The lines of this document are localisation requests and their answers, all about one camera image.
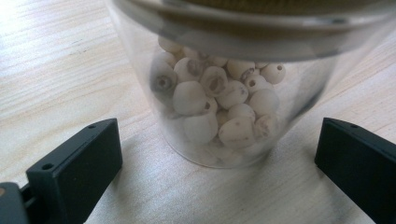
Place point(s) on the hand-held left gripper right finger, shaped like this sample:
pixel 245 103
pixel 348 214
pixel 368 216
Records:
pixel 364 168

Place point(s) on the glass jar of white lotus seeds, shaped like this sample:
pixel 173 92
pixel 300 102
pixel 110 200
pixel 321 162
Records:
pixel 202 99

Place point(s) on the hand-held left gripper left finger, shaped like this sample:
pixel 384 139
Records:
pixel 77 168

